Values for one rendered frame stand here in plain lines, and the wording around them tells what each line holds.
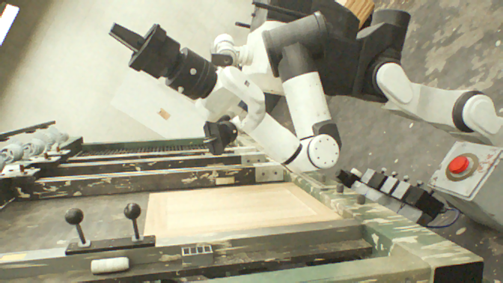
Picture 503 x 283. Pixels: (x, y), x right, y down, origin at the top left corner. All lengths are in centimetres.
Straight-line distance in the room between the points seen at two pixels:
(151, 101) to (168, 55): 440
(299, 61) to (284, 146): 20
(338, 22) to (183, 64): 55
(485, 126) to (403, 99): 32
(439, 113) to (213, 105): 84
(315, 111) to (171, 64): 35
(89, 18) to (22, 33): 109
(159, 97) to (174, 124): 42
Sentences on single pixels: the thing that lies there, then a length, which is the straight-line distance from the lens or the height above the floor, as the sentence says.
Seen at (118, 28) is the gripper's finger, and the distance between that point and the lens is 73.
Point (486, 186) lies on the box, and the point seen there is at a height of 91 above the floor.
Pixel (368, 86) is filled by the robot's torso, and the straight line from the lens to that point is 122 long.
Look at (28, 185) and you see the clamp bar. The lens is 156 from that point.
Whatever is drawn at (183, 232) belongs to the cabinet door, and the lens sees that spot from 98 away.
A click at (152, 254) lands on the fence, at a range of 87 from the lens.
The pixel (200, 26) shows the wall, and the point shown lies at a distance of 648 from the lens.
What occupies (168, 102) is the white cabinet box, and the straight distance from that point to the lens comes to 508.
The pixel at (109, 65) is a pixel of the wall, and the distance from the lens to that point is 657.
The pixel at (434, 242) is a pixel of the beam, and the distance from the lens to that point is 90.
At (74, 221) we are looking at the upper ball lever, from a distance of 81.
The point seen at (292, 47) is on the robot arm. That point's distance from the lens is 88.
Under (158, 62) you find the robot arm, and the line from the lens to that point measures 72.
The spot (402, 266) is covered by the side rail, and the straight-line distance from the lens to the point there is 77.
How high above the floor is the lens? 150
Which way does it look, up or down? 16 degrees down
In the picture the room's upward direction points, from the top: 58 degrees counter-clockwise
